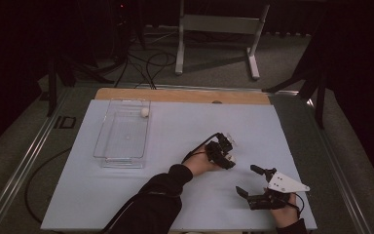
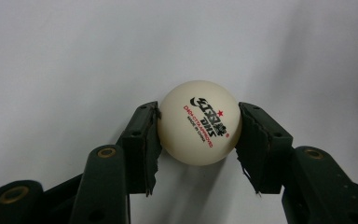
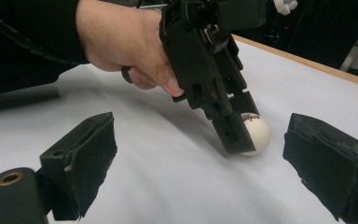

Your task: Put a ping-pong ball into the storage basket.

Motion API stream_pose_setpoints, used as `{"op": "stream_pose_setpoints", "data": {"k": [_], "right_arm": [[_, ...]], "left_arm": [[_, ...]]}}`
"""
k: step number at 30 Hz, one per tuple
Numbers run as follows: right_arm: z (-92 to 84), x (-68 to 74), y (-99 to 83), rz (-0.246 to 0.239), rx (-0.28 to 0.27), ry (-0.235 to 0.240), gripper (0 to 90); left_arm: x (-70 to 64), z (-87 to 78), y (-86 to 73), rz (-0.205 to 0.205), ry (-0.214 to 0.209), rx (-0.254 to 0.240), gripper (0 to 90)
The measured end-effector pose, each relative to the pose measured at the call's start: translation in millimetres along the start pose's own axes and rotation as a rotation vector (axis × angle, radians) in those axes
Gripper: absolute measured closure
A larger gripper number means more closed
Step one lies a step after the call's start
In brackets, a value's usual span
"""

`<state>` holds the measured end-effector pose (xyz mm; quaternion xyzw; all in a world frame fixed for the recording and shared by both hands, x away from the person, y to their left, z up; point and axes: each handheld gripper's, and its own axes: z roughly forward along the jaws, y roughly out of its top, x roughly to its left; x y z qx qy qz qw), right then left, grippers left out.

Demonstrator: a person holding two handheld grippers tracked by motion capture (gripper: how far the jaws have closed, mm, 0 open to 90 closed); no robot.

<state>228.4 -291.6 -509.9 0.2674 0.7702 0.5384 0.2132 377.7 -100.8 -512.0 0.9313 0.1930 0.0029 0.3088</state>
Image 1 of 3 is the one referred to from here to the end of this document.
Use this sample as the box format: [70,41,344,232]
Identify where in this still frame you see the clear plastic container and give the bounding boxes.
[93,97,152,170]

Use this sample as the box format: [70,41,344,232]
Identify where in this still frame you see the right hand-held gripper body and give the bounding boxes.
[246,167,311,211]

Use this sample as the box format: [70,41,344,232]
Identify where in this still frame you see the pale blue table sheet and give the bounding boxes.
[40,98,318,232]

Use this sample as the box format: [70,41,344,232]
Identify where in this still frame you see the person's right hand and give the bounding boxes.
[270,193,302,229]

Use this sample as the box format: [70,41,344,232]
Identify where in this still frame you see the person's left hand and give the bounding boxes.
[190,144,224,178]

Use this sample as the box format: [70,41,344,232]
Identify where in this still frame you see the black floor cable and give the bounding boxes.
[24,146,73,225]

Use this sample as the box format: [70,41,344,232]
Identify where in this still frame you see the black tripod stand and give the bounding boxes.
[46,53,115,118]
[262,19,329,131]

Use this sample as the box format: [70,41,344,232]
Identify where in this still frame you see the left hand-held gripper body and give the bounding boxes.
[206,136,232,165]

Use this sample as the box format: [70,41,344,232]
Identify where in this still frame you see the white metal stand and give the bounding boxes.
[174,0,272,81]

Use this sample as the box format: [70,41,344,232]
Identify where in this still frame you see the hand-held gripper cable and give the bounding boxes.
[180,132,221,165]
[286,192,306,218]

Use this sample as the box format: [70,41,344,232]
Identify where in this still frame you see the right hand-held gripper cable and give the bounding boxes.
[286,192,306,218]

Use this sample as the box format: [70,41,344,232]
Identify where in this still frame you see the black floor cables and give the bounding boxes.
[114,50,178,91]

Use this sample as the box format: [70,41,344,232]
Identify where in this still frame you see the left hand-held gripper cable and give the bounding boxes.
[180,132,221,165]

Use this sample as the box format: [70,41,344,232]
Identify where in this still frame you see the metal floor rail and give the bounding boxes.
[0,87,73,234]
[304,97,373,234]

